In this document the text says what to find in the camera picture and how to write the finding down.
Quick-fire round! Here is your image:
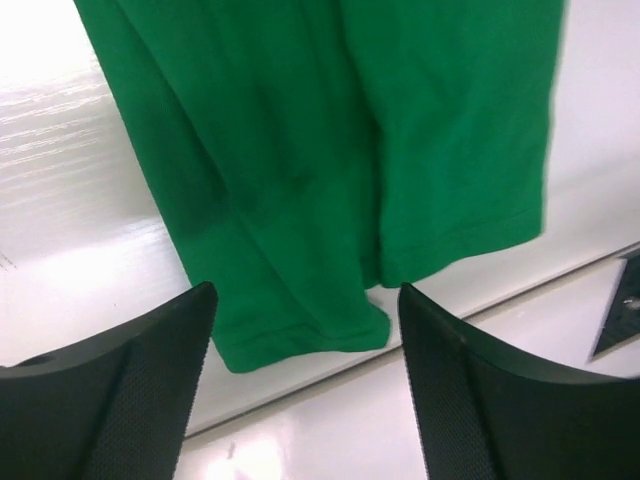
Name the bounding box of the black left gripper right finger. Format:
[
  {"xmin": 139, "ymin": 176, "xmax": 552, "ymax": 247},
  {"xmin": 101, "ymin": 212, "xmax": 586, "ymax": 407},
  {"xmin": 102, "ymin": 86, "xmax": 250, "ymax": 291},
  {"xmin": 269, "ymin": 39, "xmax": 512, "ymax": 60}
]
[{"xmin": 398, "ymin": 284, "xmax": 639, "ymax": 480}]

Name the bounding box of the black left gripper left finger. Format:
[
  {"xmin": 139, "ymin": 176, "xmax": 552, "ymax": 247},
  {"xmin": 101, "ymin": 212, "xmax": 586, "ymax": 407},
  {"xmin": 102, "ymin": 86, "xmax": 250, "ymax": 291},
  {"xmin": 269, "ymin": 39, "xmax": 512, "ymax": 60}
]
[{"xmin": 1, "ymin": 282, "xmax": 218, "ymax": 480}]

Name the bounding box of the green t shirt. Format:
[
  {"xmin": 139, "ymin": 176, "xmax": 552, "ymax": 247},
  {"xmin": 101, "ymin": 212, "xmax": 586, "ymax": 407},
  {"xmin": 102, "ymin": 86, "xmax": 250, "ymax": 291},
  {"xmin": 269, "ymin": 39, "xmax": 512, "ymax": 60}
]
[{"xmin": 76, "ymin": 0, "xmax": 565, "ymax": 373}]

